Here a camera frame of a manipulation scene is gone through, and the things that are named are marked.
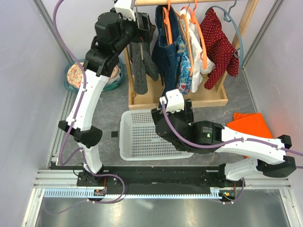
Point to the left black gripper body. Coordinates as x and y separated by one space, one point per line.
143 35

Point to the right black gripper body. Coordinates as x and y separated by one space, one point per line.
185 116

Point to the beige clothes hanger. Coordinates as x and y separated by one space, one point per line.
141 48

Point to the orange hanger of denim skirt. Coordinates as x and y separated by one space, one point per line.
166 21

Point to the grey dotted skirt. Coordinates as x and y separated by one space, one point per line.
144 68

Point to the blue denim skirt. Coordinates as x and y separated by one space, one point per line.
163 54

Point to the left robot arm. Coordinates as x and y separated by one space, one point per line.
114 32

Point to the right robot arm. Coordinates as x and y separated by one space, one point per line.
263 156

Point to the peach hanger of floral garment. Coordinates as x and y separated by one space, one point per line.
183 23

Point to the orange hanger of white garment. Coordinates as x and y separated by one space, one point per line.
193 20

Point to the grey-blue clothes hanger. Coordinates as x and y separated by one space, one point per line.
239 52

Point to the blue floral garment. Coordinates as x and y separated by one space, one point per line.
183 67

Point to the white plastic basket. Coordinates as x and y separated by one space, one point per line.
139 142

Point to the white garment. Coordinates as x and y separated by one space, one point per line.
196 46

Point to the small black floor marker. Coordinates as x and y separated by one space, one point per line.
114 134

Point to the orange folded cloth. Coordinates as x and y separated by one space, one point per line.
251 124

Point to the red dotted garment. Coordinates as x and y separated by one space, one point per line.
218 48

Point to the teal tub with clothes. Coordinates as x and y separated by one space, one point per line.
73 77

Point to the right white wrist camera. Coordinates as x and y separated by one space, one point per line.
173 101

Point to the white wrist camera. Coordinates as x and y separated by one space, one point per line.
173 101
125 8

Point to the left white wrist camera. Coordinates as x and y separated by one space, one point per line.
125 8

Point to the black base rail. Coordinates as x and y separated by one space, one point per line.
157 180

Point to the light blue cable duct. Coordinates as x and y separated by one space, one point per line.
98 193

